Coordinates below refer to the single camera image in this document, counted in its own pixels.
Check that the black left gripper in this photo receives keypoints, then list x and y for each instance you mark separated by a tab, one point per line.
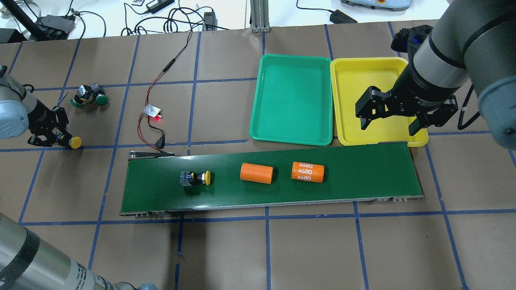
39	117

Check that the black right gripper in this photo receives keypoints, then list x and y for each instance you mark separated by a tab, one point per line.
419	95

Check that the orange 4680 cylinder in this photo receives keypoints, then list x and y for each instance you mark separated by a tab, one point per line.
308	172

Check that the yellow mushroom push button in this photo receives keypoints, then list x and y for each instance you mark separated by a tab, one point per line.
190	178

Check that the green mushroom push button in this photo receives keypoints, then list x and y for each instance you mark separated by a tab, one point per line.
99	95

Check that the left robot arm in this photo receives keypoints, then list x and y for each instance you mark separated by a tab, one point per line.
20	111

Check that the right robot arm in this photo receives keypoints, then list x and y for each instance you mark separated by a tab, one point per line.
473	40

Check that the green conveyor belt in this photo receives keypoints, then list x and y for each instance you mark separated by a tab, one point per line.
354	173

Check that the yellow plastic tray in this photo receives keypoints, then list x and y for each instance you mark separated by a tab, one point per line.
350	78

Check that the green plastic tray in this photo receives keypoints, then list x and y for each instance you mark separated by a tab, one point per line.
293	100

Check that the black power adapter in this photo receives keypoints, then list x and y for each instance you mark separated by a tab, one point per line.
338	17

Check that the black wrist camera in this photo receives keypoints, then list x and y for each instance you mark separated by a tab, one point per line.
409	38

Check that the aluminium frame post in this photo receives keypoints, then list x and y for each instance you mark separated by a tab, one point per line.
259	15

